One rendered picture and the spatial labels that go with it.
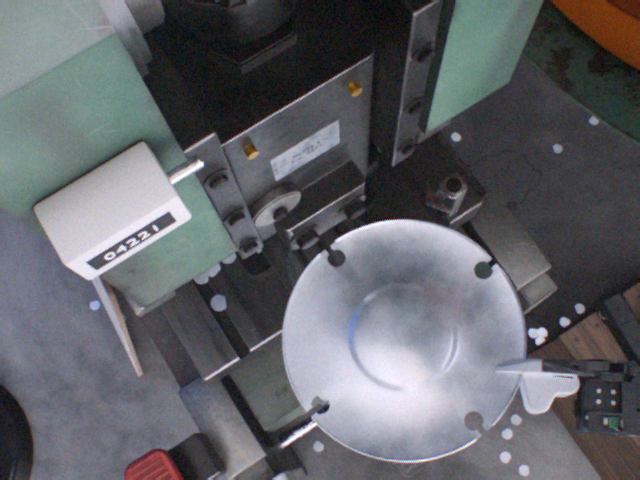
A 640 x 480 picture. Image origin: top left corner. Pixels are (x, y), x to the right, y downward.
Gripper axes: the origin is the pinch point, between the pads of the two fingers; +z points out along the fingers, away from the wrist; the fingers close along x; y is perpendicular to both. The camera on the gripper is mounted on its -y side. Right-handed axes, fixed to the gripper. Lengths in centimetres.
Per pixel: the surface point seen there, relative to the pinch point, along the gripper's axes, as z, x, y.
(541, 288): -6.6, 19.0, -13.5
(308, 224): 22.2, -17.2, -10.7
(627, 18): -7.8, -24.8, -30.6
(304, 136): 21.0, -31.2, -14.6
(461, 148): 4, 80, -60
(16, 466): 95, 69, 22
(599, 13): -5.8, -22.0, -32.9
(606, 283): -30, 83, -30
